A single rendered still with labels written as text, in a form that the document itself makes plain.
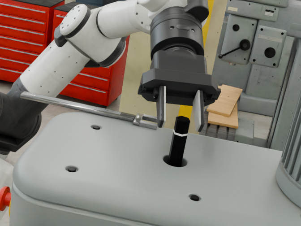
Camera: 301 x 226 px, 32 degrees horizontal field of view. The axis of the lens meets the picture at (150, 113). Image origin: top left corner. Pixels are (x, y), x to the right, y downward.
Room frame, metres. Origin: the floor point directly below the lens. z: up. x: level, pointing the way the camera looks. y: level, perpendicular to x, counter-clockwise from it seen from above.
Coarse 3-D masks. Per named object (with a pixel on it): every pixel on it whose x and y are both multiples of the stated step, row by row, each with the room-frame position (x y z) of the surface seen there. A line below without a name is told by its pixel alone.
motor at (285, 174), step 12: (300, 96) 0.68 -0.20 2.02; (300, 108) 0.68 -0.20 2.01; (300, 120) 0.66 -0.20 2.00; (288, 132) 0.70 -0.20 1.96; (300, 132) 0.65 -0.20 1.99; (288, 144) 0.68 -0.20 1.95; (300, 144) 0.65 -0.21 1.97; (288, 156) 0.66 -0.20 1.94; (300, 156) 0.64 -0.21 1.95; (288, 168) 0.66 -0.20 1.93; (300, 168) 0.63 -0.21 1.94; (288, 180) 0.64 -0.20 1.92; (300, 180) 0.63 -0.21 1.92; (288, 192) 0.64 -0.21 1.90; (300, 192) 0.62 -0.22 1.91; (300, 204) 0.61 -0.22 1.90
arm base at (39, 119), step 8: (0, 96) 1.03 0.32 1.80; (0, 104) 1.01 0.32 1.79; (0, 112) 1.01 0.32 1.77; (40, 120) 1.11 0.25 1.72; (0, 136) 1.06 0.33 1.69; (8, 136) 1.10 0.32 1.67; (32, 136) 1.09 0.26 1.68; (0, 144) 1.05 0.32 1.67; (8, 144) 1.06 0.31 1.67; (16, 144) 1.08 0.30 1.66; (24, 144) 1.09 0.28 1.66
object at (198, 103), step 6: (198, 90) 0.75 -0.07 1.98; (198, 96) 0.74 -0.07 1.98; (204, 96) 0.75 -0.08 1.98; (198, 102) 0.73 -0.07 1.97; (204, 102) 0.75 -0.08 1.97; (198, 108) 0.73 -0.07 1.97; (198, 114) 0.72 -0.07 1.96; (198, 120) 0.71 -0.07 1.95; (204, 120) 0.71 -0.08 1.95; (198, 126) 0.71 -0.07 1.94
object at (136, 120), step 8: (24, 96) 0.82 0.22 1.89; (32, 96) 0.82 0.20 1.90; (40, 96) 0.83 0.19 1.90; (48, 96) 0.84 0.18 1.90; (56, 104) 0.82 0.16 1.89; (64, 104) 0.82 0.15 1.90; (72, 104) 0.82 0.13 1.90; (80, 104) 0.82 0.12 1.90; (88, 112) 0.81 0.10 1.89; (96, 112) 0.81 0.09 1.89; (104, 112) 0.81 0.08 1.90; (112, 112) 0.82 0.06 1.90; (120, 112) 0.82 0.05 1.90; (128, 120) 0.81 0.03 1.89; (136, 120) 0.80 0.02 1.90; (152, 120) 0.82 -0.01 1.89; (152, 128) 0.79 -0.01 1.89
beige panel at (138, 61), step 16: (208, 0) 2.40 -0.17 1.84; (224, 0) 2.40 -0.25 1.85; (208, 16) 2.40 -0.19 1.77; (208, 32) 2.41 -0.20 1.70; (128, 48) 2.43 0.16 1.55; (144, 48) 2.43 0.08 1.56; (208, 48) 2.41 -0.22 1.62; (128, 64) 2.43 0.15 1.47; (144, 64) 2.43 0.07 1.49; (208, 64) 2.40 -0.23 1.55; (128, 80) 2.43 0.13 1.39; (128, 96) 2.43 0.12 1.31; (128, 112) 2.43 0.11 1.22; (144, 112) 2.42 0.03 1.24; (176, 112) 2.41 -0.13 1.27; (192, 112) 2.41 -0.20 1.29; (192, 128) 2.41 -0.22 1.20
